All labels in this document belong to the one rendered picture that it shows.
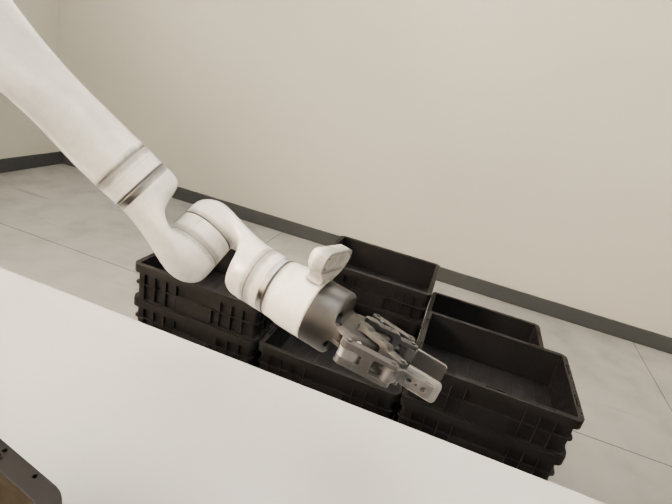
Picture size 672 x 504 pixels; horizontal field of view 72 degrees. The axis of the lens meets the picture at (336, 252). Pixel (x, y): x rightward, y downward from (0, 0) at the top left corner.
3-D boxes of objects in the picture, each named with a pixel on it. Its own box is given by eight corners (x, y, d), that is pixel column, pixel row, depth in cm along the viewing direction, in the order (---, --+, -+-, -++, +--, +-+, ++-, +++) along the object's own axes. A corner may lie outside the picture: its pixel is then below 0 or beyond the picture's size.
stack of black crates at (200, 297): (127, 390, 144) (132, 262, 127) (185, 344, 171) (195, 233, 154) (240, 439, 136) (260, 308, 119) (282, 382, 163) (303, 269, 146)
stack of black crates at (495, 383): (369, 494, 127) (411, 361, 110) (391, 424, 154) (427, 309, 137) (516, 557, 118) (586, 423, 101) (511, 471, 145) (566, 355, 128)
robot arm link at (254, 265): (305, 268, 59) (263, 322, 55) (211, 214, 62) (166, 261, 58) (303, 238, 53) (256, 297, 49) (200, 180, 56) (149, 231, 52)
